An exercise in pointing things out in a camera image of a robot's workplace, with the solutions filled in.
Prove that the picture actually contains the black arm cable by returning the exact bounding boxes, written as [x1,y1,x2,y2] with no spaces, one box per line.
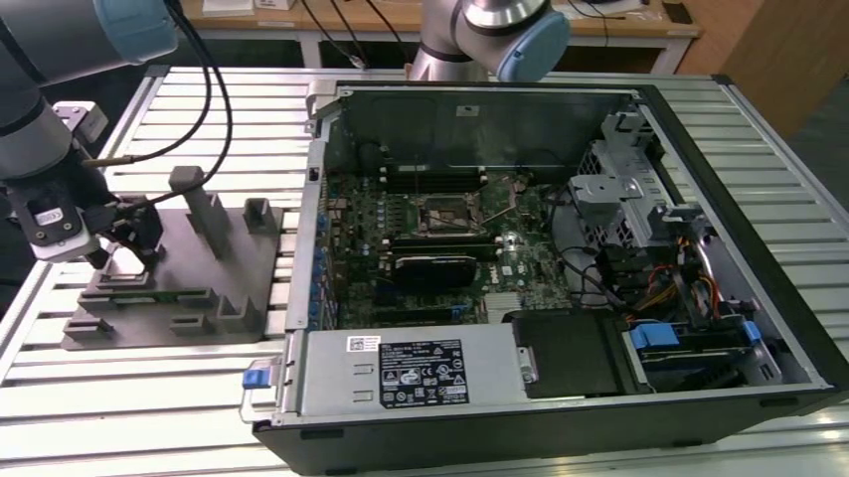
[82,0,230,168]
[114,0,233,208]

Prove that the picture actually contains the small silver heatsink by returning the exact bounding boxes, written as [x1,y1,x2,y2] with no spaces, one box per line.
[487,292,523,324]

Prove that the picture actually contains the coloured power wires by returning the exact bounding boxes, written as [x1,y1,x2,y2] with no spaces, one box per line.
[635,236,724,319]

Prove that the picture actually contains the grey wrist bracket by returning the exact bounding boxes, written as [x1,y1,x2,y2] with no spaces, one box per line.
[50,100,108,150]

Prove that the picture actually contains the grey parts rack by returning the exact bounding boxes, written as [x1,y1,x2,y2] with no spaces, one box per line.
[60,166,287,352]

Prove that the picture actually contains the wooden desk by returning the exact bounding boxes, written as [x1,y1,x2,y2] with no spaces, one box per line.
[170,0,704,76]

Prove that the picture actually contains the grey plastic bracket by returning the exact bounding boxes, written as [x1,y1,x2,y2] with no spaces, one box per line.
[652,206,715,249]

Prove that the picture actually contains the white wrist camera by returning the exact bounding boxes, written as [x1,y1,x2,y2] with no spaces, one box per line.
[12,191,101,260]

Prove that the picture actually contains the metal socket cover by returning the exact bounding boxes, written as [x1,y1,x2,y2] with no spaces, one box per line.
[477,172,527,228]

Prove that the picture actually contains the silver power supply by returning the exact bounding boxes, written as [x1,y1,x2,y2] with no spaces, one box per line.
[291,325,531,416]

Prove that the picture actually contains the silver CPU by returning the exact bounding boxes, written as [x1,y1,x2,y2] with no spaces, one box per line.
[108,245,148,277]

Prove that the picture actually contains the green RAM stick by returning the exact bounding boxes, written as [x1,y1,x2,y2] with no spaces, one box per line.
[389,237,497,260]

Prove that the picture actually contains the metal disk bay cage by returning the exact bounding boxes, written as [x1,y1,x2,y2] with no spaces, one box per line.
[566,111,671,249]

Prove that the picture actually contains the hard disk in blue carrier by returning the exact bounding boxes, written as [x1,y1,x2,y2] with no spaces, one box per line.
[626,320,763,394]

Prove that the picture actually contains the black plastic shroud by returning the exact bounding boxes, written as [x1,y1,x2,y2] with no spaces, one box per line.
[503,307,631,401]

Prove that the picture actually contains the CPU socket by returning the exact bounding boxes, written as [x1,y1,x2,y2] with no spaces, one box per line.
[413,195,484,236]

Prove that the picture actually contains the black data cable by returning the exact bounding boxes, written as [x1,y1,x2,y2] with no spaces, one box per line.
[558,245,638,314]

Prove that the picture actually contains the black expansion slot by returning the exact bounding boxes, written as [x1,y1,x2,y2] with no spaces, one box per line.
[373,308,452,323]

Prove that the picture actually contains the black open PC case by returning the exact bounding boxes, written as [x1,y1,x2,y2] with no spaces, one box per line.
[251,74,849,473]

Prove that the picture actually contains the green motherboard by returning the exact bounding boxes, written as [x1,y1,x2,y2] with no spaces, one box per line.
[323,171,578,329]

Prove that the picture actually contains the black graphics card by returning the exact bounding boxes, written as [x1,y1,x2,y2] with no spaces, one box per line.
[389,252,479,290]

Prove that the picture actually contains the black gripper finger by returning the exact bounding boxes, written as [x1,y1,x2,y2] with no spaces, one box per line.
[84,241,113,273]
[121,208,165,267]

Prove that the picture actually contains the grey case handle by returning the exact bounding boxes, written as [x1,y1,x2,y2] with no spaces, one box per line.
[305,79,343,120]

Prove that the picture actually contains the wooden cabinet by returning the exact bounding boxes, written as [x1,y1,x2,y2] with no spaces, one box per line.
[675,0,849,135]

